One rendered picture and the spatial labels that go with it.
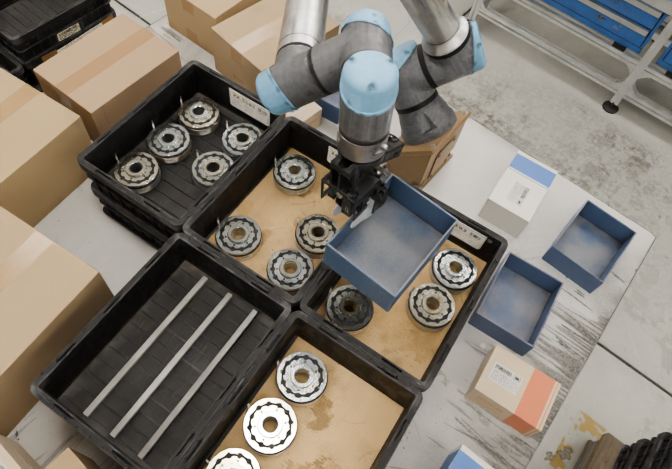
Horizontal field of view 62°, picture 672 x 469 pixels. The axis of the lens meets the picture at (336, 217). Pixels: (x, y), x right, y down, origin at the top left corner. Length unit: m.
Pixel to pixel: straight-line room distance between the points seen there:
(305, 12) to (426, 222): 0.44
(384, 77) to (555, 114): 2.29
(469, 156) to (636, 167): 1.39
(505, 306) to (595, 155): 1.53
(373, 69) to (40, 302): 0.82
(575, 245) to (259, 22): 1.08
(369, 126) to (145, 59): 0.98
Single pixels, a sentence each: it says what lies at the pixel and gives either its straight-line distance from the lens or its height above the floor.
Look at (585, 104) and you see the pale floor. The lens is 3.10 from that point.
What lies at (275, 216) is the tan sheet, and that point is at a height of 0.83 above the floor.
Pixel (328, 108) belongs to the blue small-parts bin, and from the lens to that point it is 1.66.
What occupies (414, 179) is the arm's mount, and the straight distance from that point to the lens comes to 1.55.
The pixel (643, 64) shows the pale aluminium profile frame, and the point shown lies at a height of 0.30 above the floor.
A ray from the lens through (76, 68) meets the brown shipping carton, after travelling 1.66.
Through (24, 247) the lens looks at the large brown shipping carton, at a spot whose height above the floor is 0.90.
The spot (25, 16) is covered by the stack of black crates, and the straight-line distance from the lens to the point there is 2.46.
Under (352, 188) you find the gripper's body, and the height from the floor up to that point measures 1.26.
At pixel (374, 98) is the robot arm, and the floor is 1.46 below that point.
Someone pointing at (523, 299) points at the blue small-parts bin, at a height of 0.70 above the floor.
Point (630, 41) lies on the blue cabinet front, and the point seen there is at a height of 0.36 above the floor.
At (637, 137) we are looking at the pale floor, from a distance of 3.10.
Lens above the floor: 1.99
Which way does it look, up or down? 59 degrees down
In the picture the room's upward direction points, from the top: 11 degrees clockwise
